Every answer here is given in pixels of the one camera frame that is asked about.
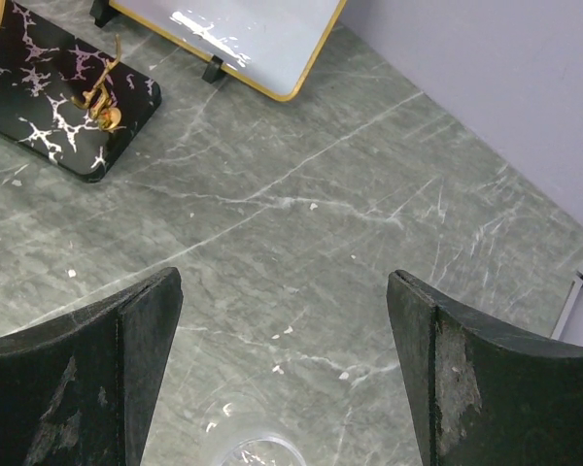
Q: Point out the gold wire wine glass rack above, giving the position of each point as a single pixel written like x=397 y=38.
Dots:
x=66 y=100

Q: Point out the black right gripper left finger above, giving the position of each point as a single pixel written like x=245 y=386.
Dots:
x=81 y=388

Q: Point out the clear tumbler glass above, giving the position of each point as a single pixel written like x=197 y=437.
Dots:
x=240 y=430

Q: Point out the gold framed mirror tray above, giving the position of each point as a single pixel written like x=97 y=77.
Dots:
x=270 y=45

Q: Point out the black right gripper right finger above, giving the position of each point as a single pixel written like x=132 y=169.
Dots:
x=482 y=391

